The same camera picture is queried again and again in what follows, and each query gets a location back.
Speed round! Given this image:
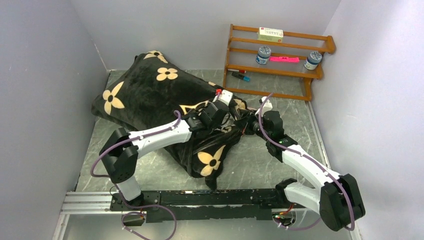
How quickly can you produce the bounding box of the white green box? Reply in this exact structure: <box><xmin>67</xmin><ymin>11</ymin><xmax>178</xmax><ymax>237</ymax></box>
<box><xmin>257</xmin><ymin>27</ymin><xmax>284</xmax><ymax>43</ymax></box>

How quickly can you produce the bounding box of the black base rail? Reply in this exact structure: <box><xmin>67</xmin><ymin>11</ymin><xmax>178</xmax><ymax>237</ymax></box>
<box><xmin>109</xmin><ymin>188</ymin><xmax>298</xmax><ymax>223</ymax></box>

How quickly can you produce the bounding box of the blue white jar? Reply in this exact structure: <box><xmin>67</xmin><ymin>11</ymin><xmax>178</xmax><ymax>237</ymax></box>
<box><xmin>303</xmin><ymin>51</ymin><xmax>323</xmax><ymax>71</ymax></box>
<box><xmin>255</xmin><ymin>46</ymin><xmax>272</xmax><ymax>65</ymax></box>

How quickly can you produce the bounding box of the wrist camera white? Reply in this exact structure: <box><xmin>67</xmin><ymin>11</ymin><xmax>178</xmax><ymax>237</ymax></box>
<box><xmin>213</xmin><ymin>89</ymin><xmax>233</xmax><ymax>106</ymax></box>
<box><xmin>255</xmin><ymin>96</ymin><xmax>273</xmax><ymax>117</ymax></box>

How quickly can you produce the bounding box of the black blue marker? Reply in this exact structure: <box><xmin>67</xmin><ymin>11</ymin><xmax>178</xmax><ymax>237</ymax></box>
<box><xmin>231</xmin><ymin>72</ymin><xmax>250</xmax><ymax>82</ymax></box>

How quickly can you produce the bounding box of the red white marker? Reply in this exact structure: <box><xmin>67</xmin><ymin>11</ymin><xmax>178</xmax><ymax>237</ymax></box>
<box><xmin>227</xmin><ymin>68</ymin><xmax>247</xmax><ymax>74</ymax></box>

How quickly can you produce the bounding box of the left blue white jar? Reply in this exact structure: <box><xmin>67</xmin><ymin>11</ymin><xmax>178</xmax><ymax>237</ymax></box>
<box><xmin>255</xmin><ymin>46</ymin><xmax>272</xmax><ymax>65</ymax></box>

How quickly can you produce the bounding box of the black pillowcase with beige flowers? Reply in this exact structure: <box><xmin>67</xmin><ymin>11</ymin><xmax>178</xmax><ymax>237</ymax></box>
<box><xmin>91</xmin><ymin>50</ymin><xmax>252</xmax><ymax>191</ymax></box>

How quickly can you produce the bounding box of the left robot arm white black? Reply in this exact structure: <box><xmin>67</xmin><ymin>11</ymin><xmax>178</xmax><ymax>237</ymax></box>
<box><xmin>96</xmin><ymin>99</ymin><xmax>231</xmax><ymax>210</ymax></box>

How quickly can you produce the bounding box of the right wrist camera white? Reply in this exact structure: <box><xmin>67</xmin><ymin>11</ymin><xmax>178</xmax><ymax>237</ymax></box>
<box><xmin>255</xmin><ymin>96</ymin><xmax>273</xmax><ymax>117</ymax></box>

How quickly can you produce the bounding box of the right blue white jar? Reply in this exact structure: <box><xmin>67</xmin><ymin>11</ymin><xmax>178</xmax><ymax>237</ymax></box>
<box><xmin>303</xmin><ymin>51</ymin><xmax>323</xmax><ymax>71</ymax></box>

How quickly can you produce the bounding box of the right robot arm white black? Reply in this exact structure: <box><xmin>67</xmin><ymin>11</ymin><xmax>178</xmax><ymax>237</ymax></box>
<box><xmin>248</xmin><ymin>110</ymin><xmax>366</xmax><ymax>232</ymax></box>

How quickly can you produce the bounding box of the wooden shelf rack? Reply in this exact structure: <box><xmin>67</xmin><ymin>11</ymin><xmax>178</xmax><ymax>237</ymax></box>
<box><xmin>223</xmin><ymin>24</ymin><xmax>337</xmax><ymax>102</ymax></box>

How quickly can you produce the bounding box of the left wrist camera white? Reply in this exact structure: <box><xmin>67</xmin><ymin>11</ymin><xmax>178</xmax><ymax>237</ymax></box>
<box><xmin>213</xmin><ymin>89</ymin><xmax>233</xmax><ymax>106</ymax></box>

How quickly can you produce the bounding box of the pink highlighter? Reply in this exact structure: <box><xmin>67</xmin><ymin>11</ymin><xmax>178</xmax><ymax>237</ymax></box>
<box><xmin>269</xmin><ymin>56</ymin><xmax>300</xmax><ymax>63</ymax></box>

